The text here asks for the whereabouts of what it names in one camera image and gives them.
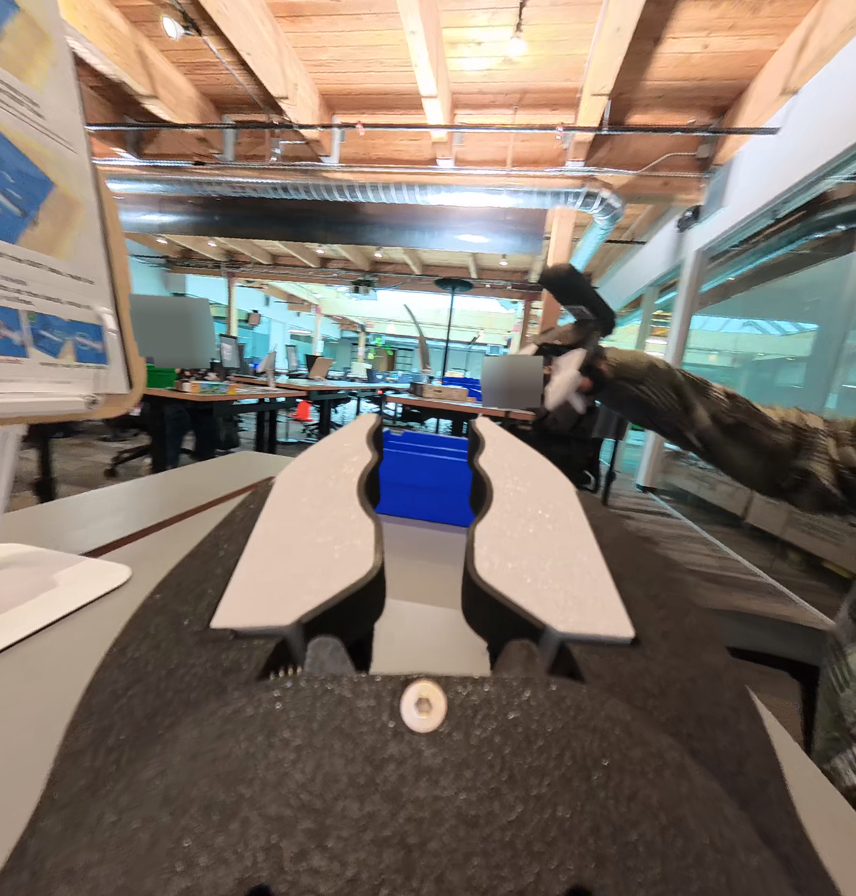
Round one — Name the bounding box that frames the instruction sheet clipboard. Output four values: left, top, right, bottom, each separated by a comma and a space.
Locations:
0, 0, 147, 425

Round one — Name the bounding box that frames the person's plaid shirt torso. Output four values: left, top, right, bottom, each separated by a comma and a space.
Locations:
813, 581, 856, 799

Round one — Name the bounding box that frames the person's right forearm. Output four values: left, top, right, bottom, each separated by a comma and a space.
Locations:
589, 346, 856, 519

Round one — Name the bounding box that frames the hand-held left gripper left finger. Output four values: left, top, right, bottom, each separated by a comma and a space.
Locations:
209, 413, 387, 655

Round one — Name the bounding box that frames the stack of cardboard boxes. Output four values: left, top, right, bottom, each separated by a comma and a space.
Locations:
662, 448, 856, 575

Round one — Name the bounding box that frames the wooden office desk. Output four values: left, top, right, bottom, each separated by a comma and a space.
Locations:
144, 381, 345, 470

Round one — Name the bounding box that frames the white stand base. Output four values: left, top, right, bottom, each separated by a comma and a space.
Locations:
0, 542, 132, 662

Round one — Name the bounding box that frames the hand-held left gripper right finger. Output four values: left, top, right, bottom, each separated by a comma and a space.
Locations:
463, 416, 637, 666

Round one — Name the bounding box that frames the silver air duct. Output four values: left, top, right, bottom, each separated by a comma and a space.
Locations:
106, 175, 625, 281

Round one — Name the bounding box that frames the black floor lamp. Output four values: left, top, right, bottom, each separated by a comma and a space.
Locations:
435, 278, 474, 382

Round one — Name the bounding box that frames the blue plastic bin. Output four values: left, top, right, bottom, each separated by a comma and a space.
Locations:
375, 428, 474, 527

